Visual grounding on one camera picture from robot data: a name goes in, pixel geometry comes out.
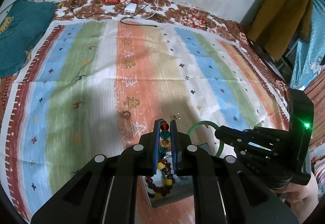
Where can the small clear bead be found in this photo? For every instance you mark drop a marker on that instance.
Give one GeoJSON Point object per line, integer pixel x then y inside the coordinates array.
{"type": "Point", "coordinates": [176, 116]}

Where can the teal pillow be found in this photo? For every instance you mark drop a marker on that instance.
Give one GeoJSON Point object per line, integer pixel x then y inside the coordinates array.
{"type": "Point", "coordinates": [22, 31]}

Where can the person's right forearm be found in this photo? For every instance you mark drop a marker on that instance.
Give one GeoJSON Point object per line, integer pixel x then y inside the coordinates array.
{"type": "Point", "coordinates": [303, 198]}

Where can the light blue printed curtain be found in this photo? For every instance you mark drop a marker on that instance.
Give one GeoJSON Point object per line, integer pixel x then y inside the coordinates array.
{"type": "Point", "coordinates": [308, 56]}

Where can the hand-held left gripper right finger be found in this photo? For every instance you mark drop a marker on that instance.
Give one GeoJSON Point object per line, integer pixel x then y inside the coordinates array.
{"type": "Point", "coordinates": [174, 142]}

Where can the green jade bangle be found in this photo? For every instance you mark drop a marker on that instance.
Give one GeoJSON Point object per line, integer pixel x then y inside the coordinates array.
{"type": "Point", "coordinates": [200, 123]}

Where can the silver metal tin box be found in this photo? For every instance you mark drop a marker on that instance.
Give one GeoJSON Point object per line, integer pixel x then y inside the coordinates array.
{"type": "Point", "coordinates": [180, 188]}

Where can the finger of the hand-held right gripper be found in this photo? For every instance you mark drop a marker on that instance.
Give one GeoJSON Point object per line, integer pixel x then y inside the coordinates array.
{"type": "Point", "coordinates": [236, 134]}
{"type": "Point", "coordinates": [254, 156]}

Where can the mustard hanging garment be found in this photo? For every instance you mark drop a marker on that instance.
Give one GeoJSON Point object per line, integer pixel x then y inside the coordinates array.
{"type": "Point", "coordinates": [279, 16]}

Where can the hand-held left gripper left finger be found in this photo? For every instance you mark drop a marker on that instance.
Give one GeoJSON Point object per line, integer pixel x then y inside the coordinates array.
{"type": "Point", "coordinates": [157, 142]}

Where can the red striped cloth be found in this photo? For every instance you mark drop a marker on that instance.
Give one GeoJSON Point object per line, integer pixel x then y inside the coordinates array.
{"type": "Point", "coordinates": [317, 112]}

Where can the striped colourful mat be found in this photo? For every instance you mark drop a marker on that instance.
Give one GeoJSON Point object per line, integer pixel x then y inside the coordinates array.
{"type": "Point", "coordinates": [76, 87]}

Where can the small brown bead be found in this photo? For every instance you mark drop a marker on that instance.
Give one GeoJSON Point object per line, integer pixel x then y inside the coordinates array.
{"type": "Point", "coordinates": [126, 114]}

